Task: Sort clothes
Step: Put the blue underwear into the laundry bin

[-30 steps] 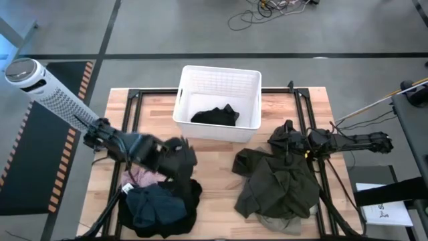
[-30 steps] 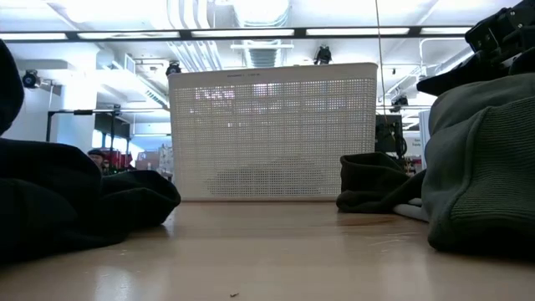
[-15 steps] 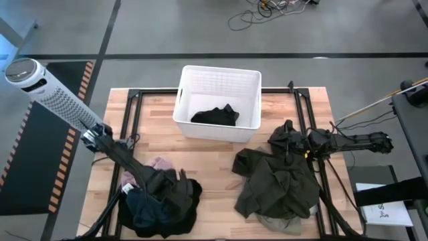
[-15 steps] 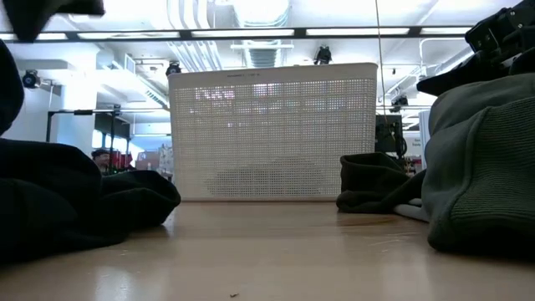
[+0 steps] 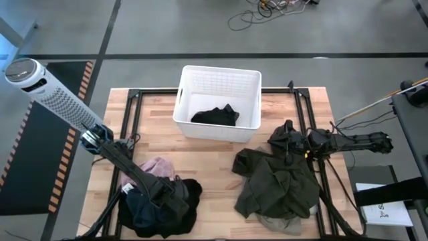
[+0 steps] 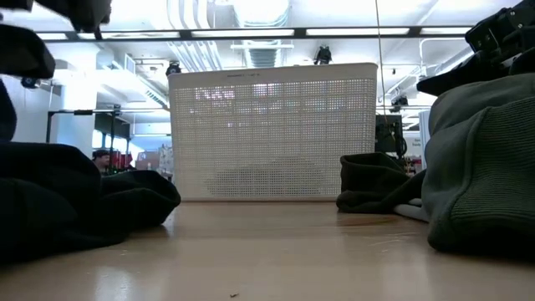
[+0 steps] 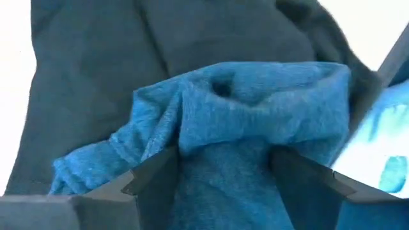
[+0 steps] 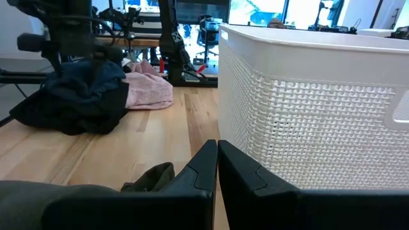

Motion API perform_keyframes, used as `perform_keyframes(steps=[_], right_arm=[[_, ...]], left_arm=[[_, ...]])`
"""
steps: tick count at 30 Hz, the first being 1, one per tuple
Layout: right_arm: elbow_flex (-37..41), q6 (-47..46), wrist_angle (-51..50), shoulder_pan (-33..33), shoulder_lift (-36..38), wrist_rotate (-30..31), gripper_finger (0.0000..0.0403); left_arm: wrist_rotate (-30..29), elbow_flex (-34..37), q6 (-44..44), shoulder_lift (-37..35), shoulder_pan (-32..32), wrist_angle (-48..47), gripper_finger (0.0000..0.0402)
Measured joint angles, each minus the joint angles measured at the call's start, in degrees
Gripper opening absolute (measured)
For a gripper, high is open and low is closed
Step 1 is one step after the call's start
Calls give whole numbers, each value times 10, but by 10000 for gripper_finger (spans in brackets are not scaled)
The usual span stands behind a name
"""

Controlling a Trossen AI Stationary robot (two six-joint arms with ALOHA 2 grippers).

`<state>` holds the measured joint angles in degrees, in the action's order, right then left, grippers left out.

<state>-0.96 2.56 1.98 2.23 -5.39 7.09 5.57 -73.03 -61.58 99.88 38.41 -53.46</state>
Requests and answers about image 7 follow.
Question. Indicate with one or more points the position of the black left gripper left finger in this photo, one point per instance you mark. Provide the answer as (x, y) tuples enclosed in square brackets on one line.
[(96, 214)]

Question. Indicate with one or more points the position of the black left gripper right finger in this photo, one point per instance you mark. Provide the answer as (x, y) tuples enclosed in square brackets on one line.
[(319, 204)]

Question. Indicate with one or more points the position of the dark olive fleece garment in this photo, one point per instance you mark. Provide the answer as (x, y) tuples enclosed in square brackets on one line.
[(255, 105)]

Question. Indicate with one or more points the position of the black garment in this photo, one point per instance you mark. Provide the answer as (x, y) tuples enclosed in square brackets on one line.
[(96, 64)]

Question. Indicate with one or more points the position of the black aluminium table frame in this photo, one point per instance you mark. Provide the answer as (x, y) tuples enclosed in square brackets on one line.
[(397, 57)]

